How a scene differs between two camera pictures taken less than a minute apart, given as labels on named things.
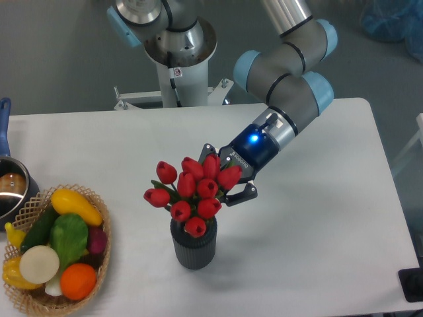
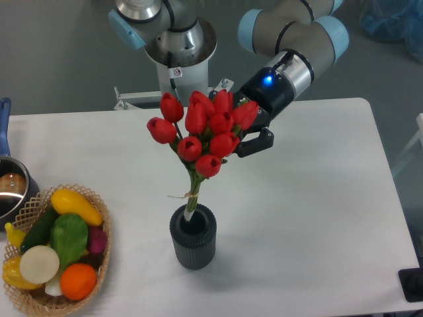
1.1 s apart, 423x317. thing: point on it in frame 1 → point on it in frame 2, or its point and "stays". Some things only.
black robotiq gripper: (252, 150) → (273, 96)
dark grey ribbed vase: (194, 253) stays
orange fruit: (78, 281) stays
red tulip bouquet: (195, 196) → (205, 133)
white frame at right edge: (419, 135) stays
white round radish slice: (39, 264) stays
